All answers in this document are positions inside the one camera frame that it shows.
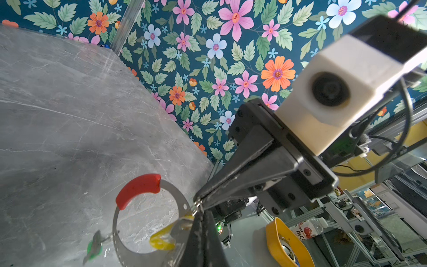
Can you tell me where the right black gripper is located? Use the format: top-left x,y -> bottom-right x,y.
193,99 -> 338,216

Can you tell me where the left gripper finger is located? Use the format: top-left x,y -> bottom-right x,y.
178,210 -> 229,267

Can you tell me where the right camera cable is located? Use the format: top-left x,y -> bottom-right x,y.
331,76 -> 414,178

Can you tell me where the yellow plastic bin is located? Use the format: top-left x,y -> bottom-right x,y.
265,218 -> 315,267

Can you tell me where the plastic water bottle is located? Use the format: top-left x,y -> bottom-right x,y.
290,218 -> 329,240

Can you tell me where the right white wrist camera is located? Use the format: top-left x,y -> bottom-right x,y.
275,16 -> 427,156

